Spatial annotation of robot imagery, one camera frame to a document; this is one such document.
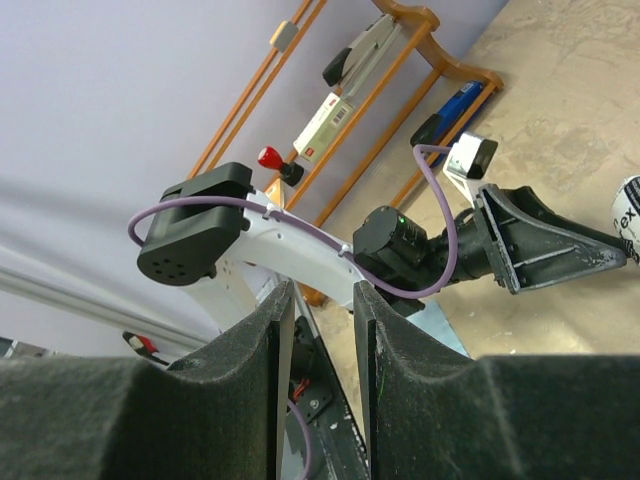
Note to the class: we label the white printed glasses case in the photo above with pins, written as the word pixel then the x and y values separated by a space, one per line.
pixel 625 213

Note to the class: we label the wooden tiered shelf rack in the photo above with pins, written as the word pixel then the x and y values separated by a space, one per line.
pixel 419 24

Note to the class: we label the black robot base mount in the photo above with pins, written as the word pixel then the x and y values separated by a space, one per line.
pixel 323 440

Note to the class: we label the blue cleaning cloth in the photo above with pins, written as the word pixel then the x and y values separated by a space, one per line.
pixel 432 321

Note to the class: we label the blue black utility knife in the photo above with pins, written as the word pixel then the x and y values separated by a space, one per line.
pixel 438 124

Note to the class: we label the white red box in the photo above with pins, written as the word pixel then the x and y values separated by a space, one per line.
pixel 323 128

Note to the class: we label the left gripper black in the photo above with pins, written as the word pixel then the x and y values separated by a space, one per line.
pixel 524 243

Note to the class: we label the aluminium frame rail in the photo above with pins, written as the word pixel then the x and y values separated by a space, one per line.
pixel 48 307

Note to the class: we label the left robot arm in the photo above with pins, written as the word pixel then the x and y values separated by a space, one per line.
pixel 202 225

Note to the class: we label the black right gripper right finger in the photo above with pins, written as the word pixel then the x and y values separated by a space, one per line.
pixel 433 413

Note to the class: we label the grey black stapler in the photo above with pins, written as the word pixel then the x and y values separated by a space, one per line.
pixel 357 55

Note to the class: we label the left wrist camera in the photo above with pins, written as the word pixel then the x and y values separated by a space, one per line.
pixel 467 163

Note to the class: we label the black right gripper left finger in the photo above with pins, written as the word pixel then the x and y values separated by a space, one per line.
pixel 217 413

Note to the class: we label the yellow grey eraser block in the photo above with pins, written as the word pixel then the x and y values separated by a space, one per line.
pixel 284 35

